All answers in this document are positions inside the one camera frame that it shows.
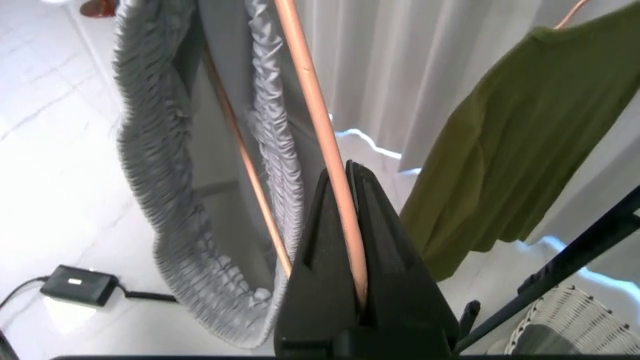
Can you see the pink clothes hanger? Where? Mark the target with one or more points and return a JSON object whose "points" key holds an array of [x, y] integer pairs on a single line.
{"points": [[310, 85], [571, 13]]}

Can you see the black clothes rack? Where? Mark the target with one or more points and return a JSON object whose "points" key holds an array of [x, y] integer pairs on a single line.
{"points": [[590, 242]]}

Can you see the white laundry basket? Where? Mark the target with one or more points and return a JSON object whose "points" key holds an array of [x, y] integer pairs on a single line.
{"points": [[575, 315]]}

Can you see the pale grey shorts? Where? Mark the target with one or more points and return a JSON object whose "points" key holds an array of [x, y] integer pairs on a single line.
{"points": [[155, 150]]}

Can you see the white curtain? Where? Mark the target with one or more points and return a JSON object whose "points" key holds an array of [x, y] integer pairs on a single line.
{"points": [[400, 60]]}

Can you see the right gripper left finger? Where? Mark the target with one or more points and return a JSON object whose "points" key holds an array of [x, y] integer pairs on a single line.
{"points": [[320, 290]]}

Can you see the green shirt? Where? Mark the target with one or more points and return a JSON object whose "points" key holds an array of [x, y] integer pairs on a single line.
{"points": [[525, 140]]}

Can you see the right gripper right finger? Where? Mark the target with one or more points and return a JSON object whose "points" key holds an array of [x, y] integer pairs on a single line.
{"points": [[405, 300]]}

